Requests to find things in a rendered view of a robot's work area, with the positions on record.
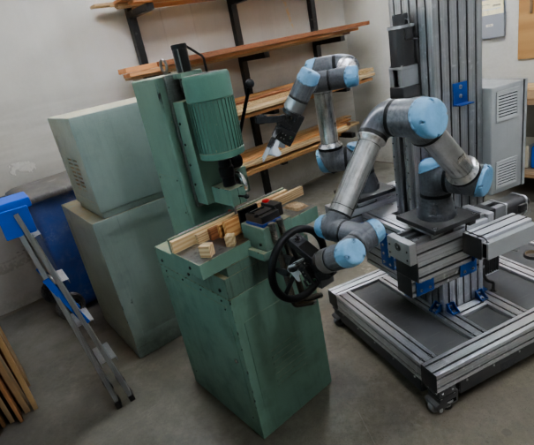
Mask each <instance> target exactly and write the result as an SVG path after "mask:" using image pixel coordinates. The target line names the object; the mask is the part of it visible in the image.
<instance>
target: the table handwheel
mask: <svg viewBox="0 0 534 445"><path fill-rule="evenodd" d="M302 232H306V233H310V234H312V235H313V236H314V237H315V238H316V240H317V241H318V244H319V246H320V249H323V248H325V247H327V244H326V241H325V239H324V238H320V237H318V236H317V235H316V233H315V231H314V227H312V226H310V225H305V224H303V225H298V226H295V227H293V228H291V229H289V230H287V231H286V232H285V233H284V234H283V235H282V236H281V237H280V238H279V239H278V241H277V242H276V244H275V246H274V248H273V250H272V252H271V255H270V258H269V262H268V269H267V275H268V281H269V284H270V287H271V289H272V291H273V293H274V294H275V295H276V296H277V297H278V298H279V299H280V300H282V301H284V302H288V303H296V302H300V301H302V300H304V299H306V298H308V297H309V296H311V295H312V294H313V293H314V292H315V290H316V289H317V288H318V286H319V285H320V283H321V282H318V283H316V284H315V285H312V286H309V287H308V288H307V289H306V290H304V291H303V292H301V293H299V294H297V295H289V292H290V289H291V286H292V284H293V283H294V281H295V279H296V278H295V277H294V276H293V275H292V276H291V278H290V281H289V283H288V285H287V287H286V290H285V292H283V291H282V290H281V289H280V287H279V285H278V283H277V280H276V271H275V270H276V263H277V261H279V260H278V257H279V254H280V252H281V250H282V248H283V247H284V245H285V244H286V243H287V242H288V243H289V240H290V238H292V237H293V236H294V235H296V234H297V233H302ZM290 249H291V251H292V254H293V257H292V256H289V255H287V254H285V253H284V254H283V255H284V259H285V263H286V265H290V264H292V263H293V262H295V261H297V260H300V259H301V258H303V257H302V256H300V255H298V254H297V252H296V251H295V250H294V249H292V248H291V247H290Z"/></svg>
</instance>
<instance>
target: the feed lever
mask: <svg viewBox="0 0 534 445"><path fill-rule="evenodd" d="M245 86H246V87H247V89H246V95H245V99H244V107H243V112H242V117H241V122H240V129H241V132H242V130H243V126H244V118H245V113H246V109H247V104H248V100H249V95H250V91H251V88H253V87H254V81H253V80H252V79H248V80H247V81H246V82H245ZM230 160H231V164H232V165H233V167H234V169H235V168H237V167H240V166H242V165H243V159H242V156H241V155H237V156H234V157H232V158H230Z"/></svg>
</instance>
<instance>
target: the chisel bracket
mask: <svg viewBox="0 0 534 445"><path fill-rule="evenodd" d="M212 191H213V195H214V201H215V202H217V203H221V204H224V205H228V206H232V207H235V206H237V205H239V204H242V203H244V202H246V201H247V199H245V198H243V197H238V195H239V194H241V195H245V194H246V193H245V189H244V185H240V184H235V185H233V186H230V187H224V186H223V183H222V182H221V183H220V184H217V185H213V186H212Z"/></svg>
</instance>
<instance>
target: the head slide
mask: <svg viewBox="0 0 534 445"><path fill-rule="evenodd" d="M173 106H174V110H175V113H176V117H177V122H178V126H179V130H180V133H181V137H182V141H183V144H184V150H185V153H186V157H187V161H188V164H189V168H190V172H191V174H192V181H193V184H194V188H195V192H196V195H197V198H198V202H199V203H203V204H206V205H210V204H212V203H214V202H215V201H214V195H213V191H212V186H213V185H217V184H220V183H221V182H222V178H221V177H220V173H219V170H218V168H219V164H218V161H214V162H206V161H201V160H200V157H199V150H198V146H197V142H196V139H195V135H194V131H193V128H192V121H191V118H190V114H189V110H188V107H187V103H186V99H184V100H181V101H178V102H173Z"/></svg>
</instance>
